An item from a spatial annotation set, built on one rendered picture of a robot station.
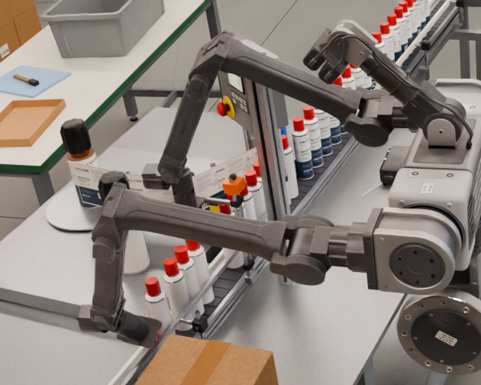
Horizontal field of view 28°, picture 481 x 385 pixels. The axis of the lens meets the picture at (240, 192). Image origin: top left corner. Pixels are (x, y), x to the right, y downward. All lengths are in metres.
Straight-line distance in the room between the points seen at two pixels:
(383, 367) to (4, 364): 1.28
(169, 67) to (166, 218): 4.59
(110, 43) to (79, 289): 1.88
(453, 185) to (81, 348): 1.27
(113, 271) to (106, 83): 2.27
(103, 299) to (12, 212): 2.98
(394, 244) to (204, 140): 1.92
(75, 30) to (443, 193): 3.00
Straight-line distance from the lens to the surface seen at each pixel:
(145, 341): 2.28
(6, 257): 2.96
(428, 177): 1.68
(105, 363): 2.51
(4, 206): 5.11
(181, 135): 2.29
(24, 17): 6.64
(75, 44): 4.47
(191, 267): 2.40
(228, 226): 1.69
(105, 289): 2.03
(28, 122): 3.96
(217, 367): 1.96
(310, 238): 1.66
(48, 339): 2.65
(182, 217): 1.70
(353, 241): 1.61
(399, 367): 3.25
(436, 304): 1.90
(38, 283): 2.79
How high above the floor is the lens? 2.39
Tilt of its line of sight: 30 degrees down
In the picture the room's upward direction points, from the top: 10 degrees counter-clockwise
